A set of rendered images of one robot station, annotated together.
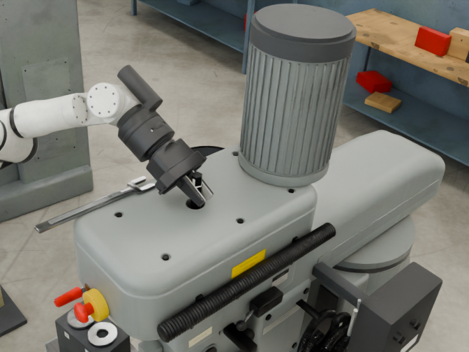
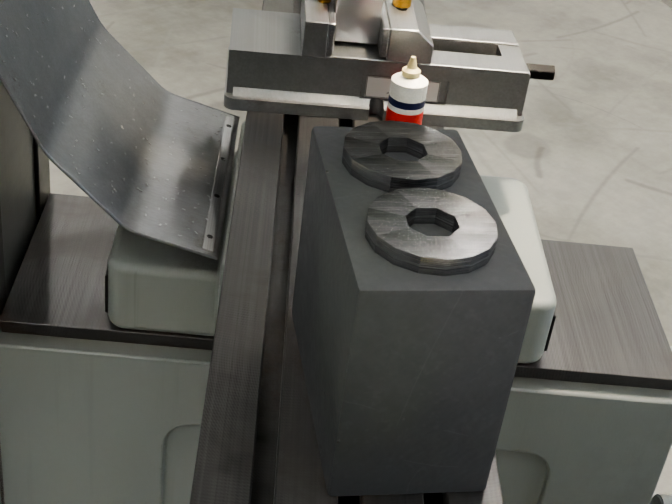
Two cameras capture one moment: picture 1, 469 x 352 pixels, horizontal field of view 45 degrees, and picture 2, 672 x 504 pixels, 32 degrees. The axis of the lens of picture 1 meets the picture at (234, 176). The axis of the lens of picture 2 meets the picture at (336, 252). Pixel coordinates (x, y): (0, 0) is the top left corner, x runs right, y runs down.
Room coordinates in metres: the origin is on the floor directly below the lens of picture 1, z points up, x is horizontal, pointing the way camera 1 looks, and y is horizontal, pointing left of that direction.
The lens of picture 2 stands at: (1.73, 0.84, 1.55)
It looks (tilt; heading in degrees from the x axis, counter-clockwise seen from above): 34 degrees down; 221
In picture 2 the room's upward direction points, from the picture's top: 8 degrees clockwise
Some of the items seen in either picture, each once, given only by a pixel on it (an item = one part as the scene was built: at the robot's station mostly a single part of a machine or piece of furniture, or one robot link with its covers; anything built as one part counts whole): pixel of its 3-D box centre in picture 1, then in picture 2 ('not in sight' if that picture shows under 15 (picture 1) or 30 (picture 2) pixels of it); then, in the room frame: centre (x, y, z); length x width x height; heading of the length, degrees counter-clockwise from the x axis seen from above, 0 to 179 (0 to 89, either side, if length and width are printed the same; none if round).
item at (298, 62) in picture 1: (292, 96); not in sight; (1.04, -0.10, 2.05); 0.20 x 0.20 x 0.32
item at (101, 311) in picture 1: (95, 304); not in sight; (0.70, 0.23, 1.76); 0.06 x 0.02 x 0.06; 45
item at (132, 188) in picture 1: (96, 204); not in sight; (0.83, 0.26, 1.89); 0.24 x 0.04 x 0.01; 136
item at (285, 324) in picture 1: (248, 304); not in sight; (1.00, -0.07, 1.47); 0.24 x 0.19 x 0.26; 45
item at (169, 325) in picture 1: (255, 274); not in sight; (0.79, -0.06, 1.79); 0.45 x 0.04 x 0.04; 135
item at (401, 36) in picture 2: not in sight; (402, 24); (0.75, 0.03, 1.03); 0.12 x 0.06 x 0.04; 48
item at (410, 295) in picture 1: (393, 325); not in sight; (0.84, -0.38, 1.62); 0.20 x 0.09 x 0.21; 135
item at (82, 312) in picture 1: (84, 311); not in sight; (0.69, 0.25, 1.76); 0.04 x 0.03 x 0.04; 45
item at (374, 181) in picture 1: (336, 201); not in sight; (1.22, -0.28, 1.66); 0.80 x 0.23 x 0.20; 135
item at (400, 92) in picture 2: not in sight; (406, 102); (0.84, 0.13, 1.00); 0.04 x 0.04 x 0.11
